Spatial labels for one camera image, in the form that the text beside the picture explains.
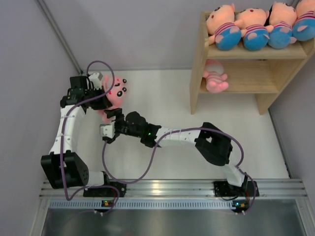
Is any pink striped plush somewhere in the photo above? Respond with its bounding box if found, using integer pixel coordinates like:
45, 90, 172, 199
102, 75, 127, 92
97, 86, 127, 123
202, 59, 229, 93

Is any boy doll shelved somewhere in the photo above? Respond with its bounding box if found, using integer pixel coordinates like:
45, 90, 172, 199
206, 3, 242, 51
235, 8, 274, 51

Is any boy doll back corner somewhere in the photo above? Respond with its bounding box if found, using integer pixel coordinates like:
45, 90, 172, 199
267, 1, 297, 49

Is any boy doll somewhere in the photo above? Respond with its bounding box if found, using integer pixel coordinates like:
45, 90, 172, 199
292, 0, 315, 41

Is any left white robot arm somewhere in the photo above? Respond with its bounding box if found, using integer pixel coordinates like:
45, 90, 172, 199
41, 72, 112, 196

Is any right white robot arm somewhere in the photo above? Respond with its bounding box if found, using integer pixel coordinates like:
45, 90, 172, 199
100, 108, 248, 195

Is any wooden two-tier shelf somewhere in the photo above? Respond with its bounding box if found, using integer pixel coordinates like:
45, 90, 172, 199
189, 12, 315, 115

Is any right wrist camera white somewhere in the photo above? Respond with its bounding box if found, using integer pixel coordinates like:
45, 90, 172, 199
99, 123, 115, 139

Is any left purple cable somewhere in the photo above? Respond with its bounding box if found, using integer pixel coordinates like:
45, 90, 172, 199
60, 59, 121, 216

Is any purple cable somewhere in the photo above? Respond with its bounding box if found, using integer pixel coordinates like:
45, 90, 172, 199
101, 127, 259, 214
60, 59, 121, 216

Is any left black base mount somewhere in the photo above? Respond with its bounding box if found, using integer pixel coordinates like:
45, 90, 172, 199
83, 181, 126, 198

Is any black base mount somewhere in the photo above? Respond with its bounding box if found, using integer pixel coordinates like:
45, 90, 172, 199
83, 181, 126, 198
214, 180, 260, 198

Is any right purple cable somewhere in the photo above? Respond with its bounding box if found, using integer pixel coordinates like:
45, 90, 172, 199
101, 127, 259, 214

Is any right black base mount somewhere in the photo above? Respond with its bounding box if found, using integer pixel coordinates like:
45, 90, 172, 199
214, 180, 260, 198

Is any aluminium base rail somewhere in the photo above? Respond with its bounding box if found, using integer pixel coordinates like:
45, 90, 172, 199
39, 178, 308, 210

